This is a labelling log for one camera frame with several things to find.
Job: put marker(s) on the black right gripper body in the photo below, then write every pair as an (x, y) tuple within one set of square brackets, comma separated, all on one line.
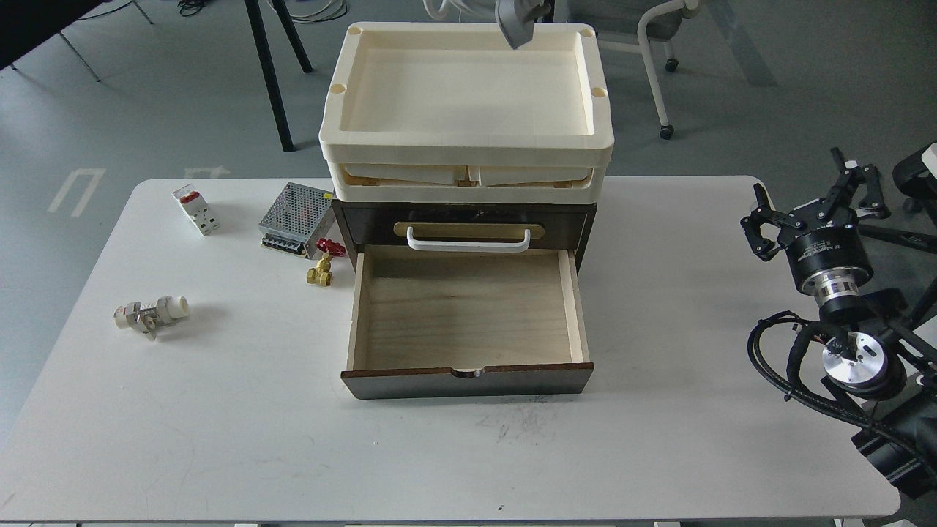
[(824, 251)]

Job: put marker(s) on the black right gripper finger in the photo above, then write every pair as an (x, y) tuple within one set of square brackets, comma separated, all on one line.
[(763, 213), (837, 205)]

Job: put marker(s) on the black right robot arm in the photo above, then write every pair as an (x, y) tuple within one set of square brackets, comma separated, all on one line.
[(861, 362)]

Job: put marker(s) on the white office chair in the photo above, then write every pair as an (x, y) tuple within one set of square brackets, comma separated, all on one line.
[(633, 26)]

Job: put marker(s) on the grey shoe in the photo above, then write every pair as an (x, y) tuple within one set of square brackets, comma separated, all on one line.
[(517, 19)]

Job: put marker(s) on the open wooden drawer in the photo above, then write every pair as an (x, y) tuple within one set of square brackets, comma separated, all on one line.
[(466, 324)]

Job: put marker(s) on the cream plastic tray top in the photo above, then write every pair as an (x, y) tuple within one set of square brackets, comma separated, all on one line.
[(458, 94)]

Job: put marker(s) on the cream plastic tray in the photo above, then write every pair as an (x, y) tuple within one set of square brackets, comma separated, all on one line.
[(458, 94), (466, 183)]

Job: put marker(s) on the cream plastic tray lower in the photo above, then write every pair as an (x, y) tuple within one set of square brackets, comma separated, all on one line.
[(466, 183)]

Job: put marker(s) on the metal mesh power supply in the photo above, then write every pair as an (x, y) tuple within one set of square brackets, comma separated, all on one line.
[(297, 219)]

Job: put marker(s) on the white red circuit breaker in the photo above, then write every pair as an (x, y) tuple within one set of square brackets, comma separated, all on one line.
[(196, 208)]

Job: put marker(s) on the white pipe valve fitting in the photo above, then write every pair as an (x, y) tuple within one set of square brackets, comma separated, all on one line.
[(145, 318)]

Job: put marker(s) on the white drawer handle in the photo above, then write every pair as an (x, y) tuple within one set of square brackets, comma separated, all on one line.
[(433, 246)]

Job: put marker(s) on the brass valve red handle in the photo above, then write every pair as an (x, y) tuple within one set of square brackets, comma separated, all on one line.
[(321, 273)]

